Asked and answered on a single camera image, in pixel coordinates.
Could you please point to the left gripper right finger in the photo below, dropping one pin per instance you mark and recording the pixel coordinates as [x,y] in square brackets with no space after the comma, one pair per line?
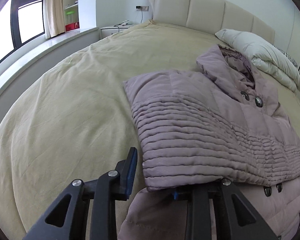
[235,217]

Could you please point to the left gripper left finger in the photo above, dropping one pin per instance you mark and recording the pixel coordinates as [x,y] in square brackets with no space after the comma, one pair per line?
[86,210]

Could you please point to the mauve puffer coat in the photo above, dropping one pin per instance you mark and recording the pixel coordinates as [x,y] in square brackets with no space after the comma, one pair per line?
[222,121]

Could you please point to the beige bed with sheet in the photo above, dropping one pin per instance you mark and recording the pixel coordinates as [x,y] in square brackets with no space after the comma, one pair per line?
[75,121]

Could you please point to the white folded duvet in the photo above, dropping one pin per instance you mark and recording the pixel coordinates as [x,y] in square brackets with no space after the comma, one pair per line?
[263,55]

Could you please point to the zebra print pillow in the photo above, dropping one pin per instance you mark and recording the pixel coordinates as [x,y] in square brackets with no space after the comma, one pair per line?
[288,57]

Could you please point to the white nightstand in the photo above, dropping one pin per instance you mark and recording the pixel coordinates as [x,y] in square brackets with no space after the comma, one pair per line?
[110,30]

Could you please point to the red box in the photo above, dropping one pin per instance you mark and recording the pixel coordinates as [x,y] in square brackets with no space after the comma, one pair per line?
[72,26]

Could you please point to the items on nightstand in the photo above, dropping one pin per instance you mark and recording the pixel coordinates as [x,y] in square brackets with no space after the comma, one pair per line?
[124,24]

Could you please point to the black framed window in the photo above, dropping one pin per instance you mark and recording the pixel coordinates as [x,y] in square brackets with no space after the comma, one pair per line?
[21,21]

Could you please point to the green container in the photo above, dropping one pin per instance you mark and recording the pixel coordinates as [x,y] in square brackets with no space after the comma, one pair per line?
[71,16]

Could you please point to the beige curtain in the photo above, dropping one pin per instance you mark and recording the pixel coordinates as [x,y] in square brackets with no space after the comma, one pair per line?
[53,18]

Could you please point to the beige padded headboard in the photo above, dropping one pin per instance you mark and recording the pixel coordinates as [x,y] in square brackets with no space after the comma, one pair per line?
[209,16]

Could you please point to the white shelf unit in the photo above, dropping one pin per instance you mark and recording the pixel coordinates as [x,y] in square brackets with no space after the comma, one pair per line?
[71,2]

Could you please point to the wall power socket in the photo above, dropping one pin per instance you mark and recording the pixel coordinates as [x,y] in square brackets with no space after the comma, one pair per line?
[142,8]

